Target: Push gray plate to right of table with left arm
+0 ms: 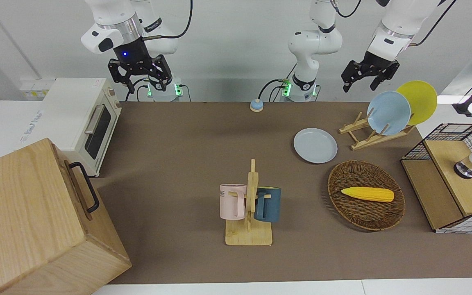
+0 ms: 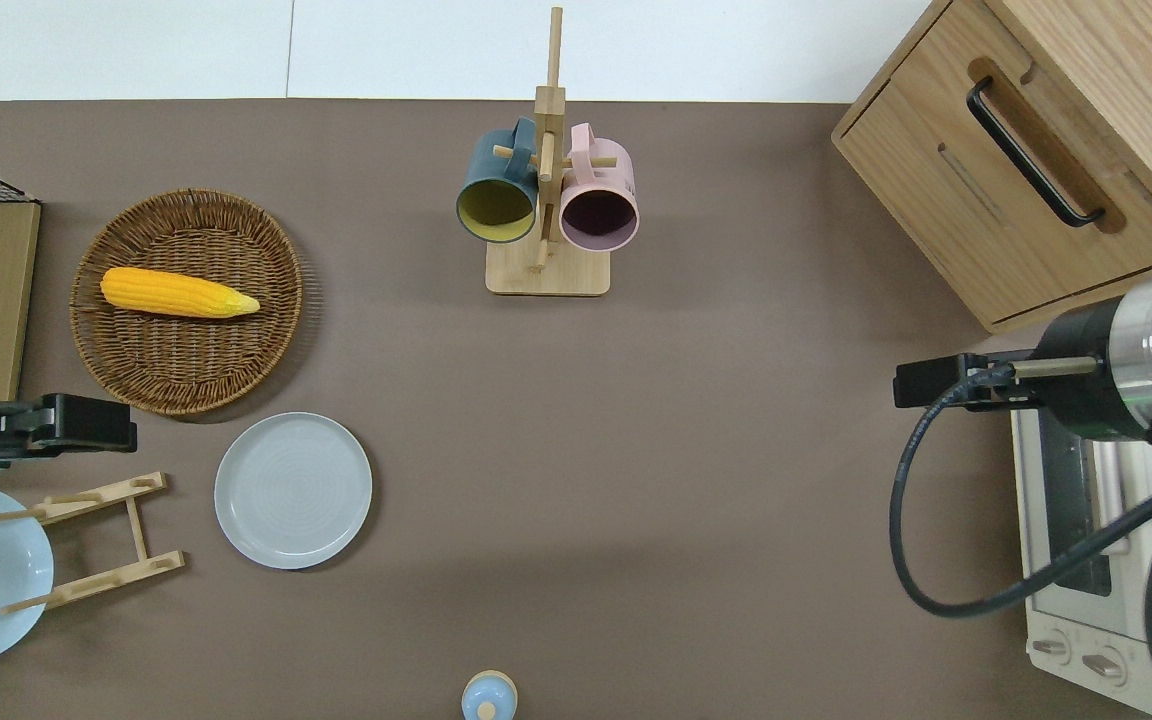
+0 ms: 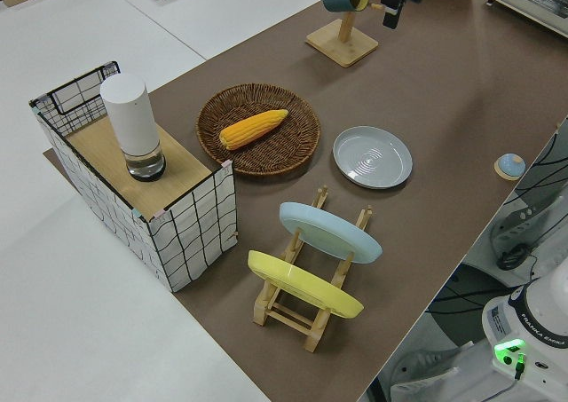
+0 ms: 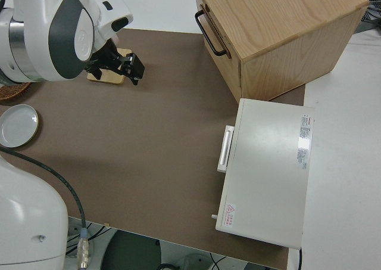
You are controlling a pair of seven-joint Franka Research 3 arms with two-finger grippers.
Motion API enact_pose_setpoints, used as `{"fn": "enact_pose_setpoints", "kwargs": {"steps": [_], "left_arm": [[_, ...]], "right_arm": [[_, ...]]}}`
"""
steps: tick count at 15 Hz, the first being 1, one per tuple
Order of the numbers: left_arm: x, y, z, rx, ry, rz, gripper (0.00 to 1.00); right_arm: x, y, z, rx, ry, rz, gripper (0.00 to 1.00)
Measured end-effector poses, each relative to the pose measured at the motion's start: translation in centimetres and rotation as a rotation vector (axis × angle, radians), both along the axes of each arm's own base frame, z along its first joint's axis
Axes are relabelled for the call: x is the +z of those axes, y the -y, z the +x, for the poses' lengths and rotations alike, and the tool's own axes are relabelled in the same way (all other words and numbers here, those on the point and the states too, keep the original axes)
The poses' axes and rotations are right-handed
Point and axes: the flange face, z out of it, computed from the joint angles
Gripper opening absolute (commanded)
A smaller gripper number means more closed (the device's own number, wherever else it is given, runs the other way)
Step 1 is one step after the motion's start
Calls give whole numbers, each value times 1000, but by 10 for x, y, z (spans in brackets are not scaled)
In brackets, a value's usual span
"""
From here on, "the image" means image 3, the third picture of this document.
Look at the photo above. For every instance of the gray round plate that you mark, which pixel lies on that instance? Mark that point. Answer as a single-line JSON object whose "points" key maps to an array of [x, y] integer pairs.
{"points": [[373, 158]]}

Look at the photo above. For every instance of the yellow plate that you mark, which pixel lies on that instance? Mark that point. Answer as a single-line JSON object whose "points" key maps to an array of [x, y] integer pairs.
{"points": [[302, 282]]}

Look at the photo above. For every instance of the wooden plate rack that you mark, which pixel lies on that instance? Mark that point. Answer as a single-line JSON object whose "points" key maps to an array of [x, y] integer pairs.
{"points": [[288, 317]]}

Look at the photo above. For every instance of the light blue plate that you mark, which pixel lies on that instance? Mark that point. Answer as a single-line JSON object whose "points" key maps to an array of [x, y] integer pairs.
{"points": [[330, 231]]}

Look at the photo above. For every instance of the wooden mug tree stand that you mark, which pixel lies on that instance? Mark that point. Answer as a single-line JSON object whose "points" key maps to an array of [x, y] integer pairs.
{"points": [[341, 47]]}

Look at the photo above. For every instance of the brown wicker basket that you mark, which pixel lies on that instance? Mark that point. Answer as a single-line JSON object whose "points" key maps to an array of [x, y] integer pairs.
{"points": [[266, 158]]}

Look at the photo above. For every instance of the white cylinder with clear base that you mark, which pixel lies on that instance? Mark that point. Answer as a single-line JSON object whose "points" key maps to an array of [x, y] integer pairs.
{"points": [[131, 118]]}

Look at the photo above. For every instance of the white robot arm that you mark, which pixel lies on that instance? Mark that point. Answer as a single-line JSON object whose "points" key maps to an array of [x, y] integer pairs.
{"points": [[546, 304]]}

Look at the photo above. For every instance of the yellow corn cob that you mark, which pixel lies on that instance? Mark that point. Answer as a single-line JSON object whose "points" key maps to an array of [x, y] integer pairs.
{"points": [[253, 129]]}

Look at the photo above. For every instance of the grid patterned shelf box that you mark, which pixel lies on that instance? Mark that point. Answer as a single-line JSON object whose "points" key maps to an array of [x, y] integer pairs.
{"points": [[191, 233]]}

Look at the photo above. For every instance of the blue service bell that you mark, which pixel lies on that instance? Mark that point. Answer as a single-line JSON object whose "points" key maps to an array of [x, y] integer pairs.
{"points": [[510, 166]]}

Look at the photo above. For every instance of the brown table mat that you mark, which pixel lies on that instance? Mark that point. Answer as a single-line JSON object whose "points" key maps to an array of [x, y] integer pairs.
{"points": [[421, 87]]}

